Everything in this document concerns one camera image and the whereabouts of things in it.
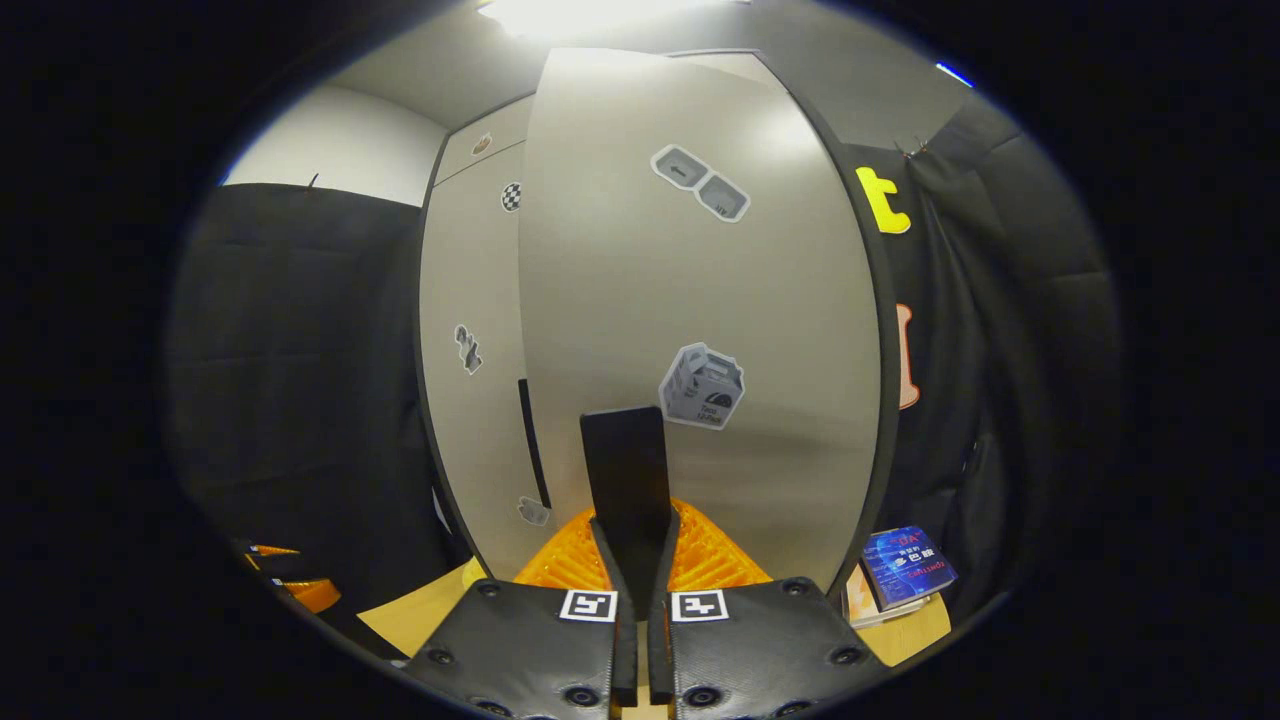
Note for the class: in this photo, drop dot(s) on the large ceiling light panel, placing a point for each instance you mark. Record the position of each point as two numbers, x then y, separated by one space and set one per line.
600 15

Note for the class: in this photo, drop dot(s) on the grey cabinet door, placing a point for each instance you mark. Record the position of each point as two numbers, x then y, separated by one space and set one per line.
620 250
470 280

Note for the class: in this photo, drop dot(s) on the blue book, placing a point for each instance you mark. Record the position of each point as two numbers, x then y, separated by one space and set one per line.
910 567

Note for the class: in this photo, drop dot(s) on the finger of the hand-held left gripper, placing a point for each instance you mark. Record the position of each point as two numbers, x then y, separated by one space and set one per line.
315 595

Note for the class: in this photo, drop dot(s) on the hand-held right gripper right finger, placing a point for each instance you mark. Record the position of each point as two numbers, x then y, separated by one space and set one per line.
660 640

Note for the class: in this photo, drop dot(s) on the grey double-door shoe cabinet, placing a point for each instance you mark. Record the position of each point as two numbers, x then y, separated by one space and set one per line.
505 125

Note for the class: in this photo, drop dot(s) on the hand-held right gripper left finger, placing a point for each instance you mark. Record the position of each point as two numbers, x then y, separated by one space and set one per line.
625 640

